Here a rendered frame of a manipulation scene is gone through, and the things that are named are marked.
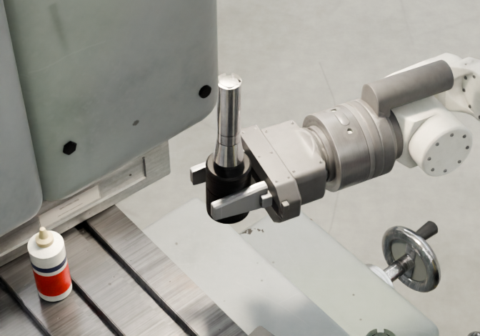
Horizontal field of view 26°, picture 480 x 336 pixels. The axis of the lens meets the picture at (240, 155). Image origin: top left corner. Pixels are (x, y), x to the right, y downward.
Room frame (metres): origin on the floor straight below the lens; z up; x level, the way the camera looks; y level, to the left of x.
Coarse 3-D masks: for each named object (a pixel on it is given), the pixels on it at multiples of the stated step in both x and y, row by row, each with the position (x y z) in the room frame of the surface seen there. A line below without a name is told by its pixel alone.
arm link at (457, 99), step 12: (432, 60) 0.89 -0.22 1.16; (444, 60) 0.89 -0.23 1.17; (456, 60) 0.89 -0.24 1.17; (468, 60) 0.89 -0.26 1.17; (396, 72) 0.88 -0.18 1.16; (456, 72) 0.88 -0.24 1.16; (468, 72) 0.87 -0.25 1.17; (456, 84) 0.88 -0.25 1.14; (468, 84) 0.88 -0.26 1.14; (444, 96) 0.88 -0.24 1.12; (456, 96) 0.88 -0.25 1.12; (468, 96) 0.87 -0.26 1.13; (456, 108) 0.87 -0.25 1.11; (468, 108) 0.87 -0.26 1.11
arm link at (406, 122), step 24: (408, 72) 0.83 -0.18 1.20; (432, 72) 0.83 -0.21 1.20; (384, 96) 0.80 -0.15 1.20; (408, 96) 0.81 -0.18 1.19; (432, 96) 0.84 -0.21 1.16; (384, 120) 0.79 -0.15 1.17; (408, 120) 0.79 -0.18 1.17; (432, 120) 0.79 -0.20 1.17; (456, 120) 0.80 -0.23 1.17; (384, 144) 0.77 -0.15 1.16; (408, 144) 0.78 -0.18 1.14; (432, 144) 0.77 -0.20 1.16; (456, 144) 0.78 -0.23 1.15; (384, 168) 0.76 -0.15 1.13; (432, 168) 0.76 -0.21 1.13
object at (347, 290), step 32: (256, 224) 1.00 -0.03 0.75; (288, 224) 1.00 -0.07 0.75; (288, 256) 0.94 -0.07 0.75; (320, 256) 0.94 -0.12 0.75; (352, 256) 0.94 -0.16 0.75; (320, 288) 0.88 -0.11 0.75; (352, 288) 0.88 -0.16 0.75; (384, 288) 0.88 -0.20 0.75; (352, 320) 0.83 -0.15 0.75; (384, 320) 0.83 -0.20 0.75; (416, 320) 0.83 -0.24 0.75
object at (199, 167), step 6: (204, 162) 0.75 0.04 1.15; (192, 168) 0.74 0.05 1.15; (198, 168) 0.74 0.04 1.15; (204, 168) 0.74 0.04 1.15; (192, 174) 0.74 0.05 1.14; (198, 174) 0.74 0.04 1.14; (204, 174) 0.74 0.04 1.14; (192, 180) 0.74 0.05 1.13; (198, 180) 0.74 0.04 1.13; (204, 180) 0.74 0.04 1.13
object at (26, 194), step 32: (0, 0) 0.51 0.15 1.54; (0, 32) 0.50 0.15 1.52; (0, 64) 0.50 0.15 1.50; (0, 96) 0.50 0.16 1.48; (0, 128) 0.49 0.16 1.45; (0, 160) 0.49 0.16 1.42; (32, 160) 0.51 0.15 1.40; (0, 192) 0.49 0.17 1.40; (32, 192) 0.50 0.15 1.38; (0, 224) 0.48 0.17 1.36
